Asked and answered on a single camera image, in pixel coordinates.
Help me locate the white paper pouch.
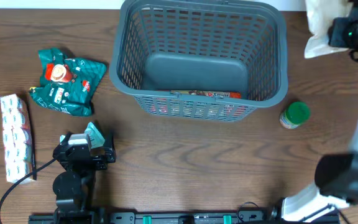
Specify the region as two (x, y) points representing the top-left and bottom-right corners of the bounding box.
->
(304, 0), (353, 59)

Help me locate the green lid jar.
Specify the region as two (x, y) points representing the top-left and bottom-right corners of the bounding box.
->
(279, 101), (311, 129)

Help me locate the orange pasta pack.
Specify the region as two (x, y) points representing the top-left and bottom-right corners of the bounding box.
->
(149, 90), (249, 119)

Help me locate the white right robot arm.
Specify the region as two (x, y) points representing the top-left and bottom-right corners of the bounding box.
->
(266, 0), (358, 223)

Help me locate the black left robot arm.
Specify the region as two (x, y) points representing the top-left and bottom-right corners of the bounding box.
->
(53, 133), (116, 224)

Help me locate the white tissue pack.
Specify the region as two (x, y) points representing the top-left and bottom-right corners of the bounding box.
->
(0, 94), (35, 183)

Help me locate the small teal packet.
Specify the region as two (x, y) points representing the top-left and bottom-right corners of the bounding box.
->
(59, 121), (106, 149)

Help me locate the green coffee bag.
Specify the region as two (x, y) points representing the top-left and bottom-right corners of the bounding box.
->
(29, 48), (107, 116)

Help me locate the grey plastic basket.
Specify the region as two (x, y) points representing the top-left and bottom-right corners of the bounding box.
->
(109, 0), (288, 122)

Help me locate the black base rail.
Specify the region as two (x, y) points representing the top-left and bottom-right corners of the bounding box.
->
(28, 210), (341, 224)

